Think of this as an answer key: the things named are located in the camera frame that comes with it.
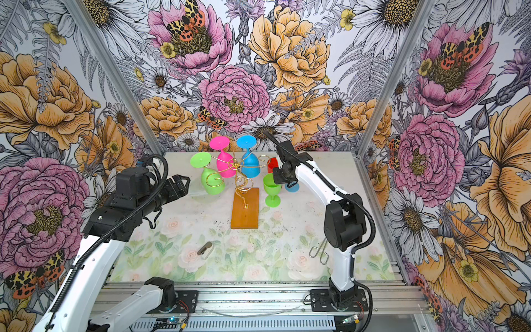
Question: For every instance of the green wine glass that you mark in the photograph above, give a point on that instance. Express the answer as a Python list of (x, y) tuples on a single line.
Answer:
[(211, 179), (273, 190)]

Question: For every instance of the small metal carabiner clip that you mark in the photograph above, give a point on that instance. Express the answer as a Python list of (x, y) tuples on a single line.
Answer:
[(206, 250)]

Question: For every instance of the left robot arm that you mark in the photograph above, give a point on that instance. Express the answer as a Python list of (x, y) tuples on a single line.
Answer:
[(140, 191)]

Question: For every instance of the floral table mat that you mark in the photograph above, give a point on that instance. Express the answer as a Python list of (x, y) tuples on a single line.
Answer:
[(277, 251)]

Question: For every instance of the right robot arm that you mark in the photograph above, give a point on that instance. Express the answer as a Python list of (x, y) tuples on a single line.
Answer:
[(348, 225)]

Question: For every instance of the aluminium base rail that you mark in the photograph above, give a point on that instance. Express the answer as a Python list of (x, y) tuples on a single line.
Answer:
[(288, 306)]

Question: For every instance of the red wine glass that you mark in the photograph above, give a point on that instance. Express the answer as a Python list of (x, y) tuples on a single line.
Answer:
[(272, 164)]

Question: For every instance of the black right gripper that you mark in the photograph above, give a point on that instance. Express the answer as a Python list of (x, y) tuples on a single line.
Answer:
[(278, 179)]

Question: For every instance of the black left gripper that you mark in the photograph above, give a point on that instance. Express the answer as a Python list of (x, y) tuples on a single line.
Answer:
[(182, 190)]

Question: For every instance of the gold wire glass rack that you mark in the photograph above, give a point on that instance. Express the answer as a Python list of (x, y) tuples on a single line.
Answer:
[(245, 206)]

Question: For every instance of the pink wine glass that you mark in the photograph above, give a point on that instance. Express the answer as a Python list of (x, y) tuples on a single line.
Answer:
[(225, 161)]

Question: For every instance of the metal tongs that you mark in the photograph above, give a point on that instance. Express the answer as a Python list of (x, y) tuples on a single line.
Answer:
[(320, 252)]

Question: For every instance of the blue wine glass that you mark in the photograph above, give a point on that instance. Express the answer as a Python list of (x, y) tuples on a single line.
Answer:
[(250, 166), (292, 187)]

